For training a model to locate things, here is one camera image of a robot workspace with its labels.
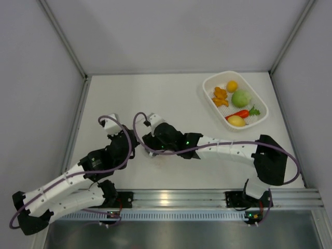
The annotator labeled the clear zip top bag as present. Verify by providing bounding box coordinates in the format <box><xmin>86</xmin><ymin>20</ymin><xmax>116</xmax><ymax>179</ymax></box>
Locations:
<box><xmin>145</xmin><ymin>149</ymin><xmax>168</xmax><ymax>167</ymax></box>

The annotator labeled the orange fake fruit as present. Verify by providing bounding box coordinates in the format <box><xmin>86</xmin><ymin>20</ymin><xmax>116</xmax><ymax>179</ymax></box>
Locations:
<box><xmin>212</xmin><ymin>87</ymin><xmax>229</xmax><ymax>107</ymax></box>

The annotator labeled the yellow fake pear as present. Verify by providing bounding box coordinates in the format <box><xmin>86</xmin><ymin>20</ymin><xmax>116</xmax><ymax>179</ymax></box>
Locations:
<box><xmin>227</xmin><ymin>115</ymin><xmax>246</xmax><ymax>127</ymax></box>

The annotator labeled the fake carrot with green leaves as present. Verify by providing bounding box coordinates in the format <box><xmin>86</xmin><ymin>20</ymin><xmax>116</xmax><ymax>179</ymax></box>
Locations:
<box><xmin>225</xmin><ymin>106</ymin><xmax>260</xmax><ymax>120</ymax></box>

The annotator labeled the yellow fake lemon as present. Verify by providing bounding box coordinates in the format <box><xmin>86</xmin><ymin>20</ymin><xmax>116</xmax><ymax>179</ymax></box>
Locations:
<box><xmin>226</xmin><ymin>80</ymin><xmax>238</xmax><ymax>93</ymax></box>

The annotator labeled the green fake cabbage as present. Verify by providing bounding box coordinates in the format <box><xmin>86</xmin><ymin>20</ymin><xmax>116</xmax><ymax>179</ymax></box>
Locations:
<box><xmin>231</xmin><ymin>89</ymin><xmax>252</xmax><ymax>108</ymax></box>

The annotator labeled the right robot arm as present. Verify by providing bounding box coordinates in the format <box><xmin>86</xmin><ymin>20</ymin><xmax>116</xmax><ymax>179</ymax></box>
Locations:
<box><xmin>142</xmin><ymin>122</ymin><xmax>288</xmax><ymax>206</ymax></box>

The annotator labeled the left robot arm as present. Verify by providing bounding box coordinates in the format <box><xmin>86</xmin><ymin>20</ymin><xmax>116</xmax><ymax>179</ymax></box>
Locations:
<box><xmin>12</xmin><ymin>129</ymin><xmax>139</xmax><ymax>236</ymax></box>

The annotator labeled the white perforated plastic basket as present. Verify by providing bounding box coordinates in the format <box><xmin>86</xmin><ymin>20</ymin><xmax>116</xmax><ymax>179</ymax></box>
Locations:
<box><xmin>202</xmin><ymin>71</ymin><xmax>269</xmax><ymax>132</ymax></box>

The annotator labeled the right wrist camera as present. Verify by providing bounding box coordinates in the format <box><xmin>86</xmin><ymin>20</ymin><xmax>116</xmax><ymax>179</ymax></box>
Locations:
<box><xmin>143</xmin><ymin>113</ymin><xmax>165</xmax><ymax>128</ymax></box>

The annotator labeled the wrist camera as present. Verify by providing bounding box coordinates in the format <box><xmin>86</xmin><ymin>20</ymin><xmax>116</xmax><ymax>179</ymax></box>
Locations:
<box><xmin>98</xmin><ymin>113</ymin><xmax>122</xmax><ymax>136</ymax></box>
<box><xmin>143</xmin><ymin>113</ymin><xmax>165</xmax><ymax>128</ymax></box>

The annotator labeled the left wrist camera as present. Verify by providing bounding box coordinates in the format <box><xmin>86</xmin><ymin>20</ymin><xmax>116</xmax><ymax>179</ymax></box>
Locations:
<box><xmin>98</xmin><ymin>113</ymin><xmax>122</xmax><ymax>136</ymax></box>

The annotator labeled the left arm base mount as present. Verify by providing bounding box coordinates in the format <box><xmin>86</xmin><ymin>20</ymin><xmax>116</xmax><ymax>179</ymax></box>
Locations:
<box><xmin>102</xmin><ymin>191</ymin><xmax>134</xmax><ymax>209</ymax></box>

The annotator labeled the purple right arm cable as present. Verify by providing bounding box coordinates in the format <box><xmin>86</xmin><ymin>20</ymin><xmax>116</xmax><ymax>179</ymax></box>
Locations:
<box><xmin>132</xmin><ymin>112</ymin><xmax>301</xmax><ymax>185</ymax></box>

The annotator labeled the white slotted cable duct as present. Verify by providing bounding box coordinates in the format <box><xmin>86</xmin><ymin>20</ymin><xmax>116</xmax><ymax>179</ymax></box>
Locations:
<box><xmin>60</xmin><ymin>210</ymin><xmax>251</xmax><ymax>221</ymax></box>

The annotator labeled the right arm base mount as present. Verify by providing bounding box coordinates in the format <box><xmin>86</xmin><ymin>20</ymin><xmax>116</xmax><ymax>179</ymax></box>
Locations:
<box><xmin>225</xmin><ymin>190</ymin><xmax>270</xmax><ymax>209</ymax></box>

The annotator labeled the aluminium mounting rail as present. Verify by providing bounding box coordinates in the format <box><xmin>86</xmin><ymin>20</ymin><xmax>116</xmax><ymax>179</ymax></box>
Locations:
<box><xmin>118</xmin><ymin>189</ymin><xmax>324</xmax><ymax>210</ymax></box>

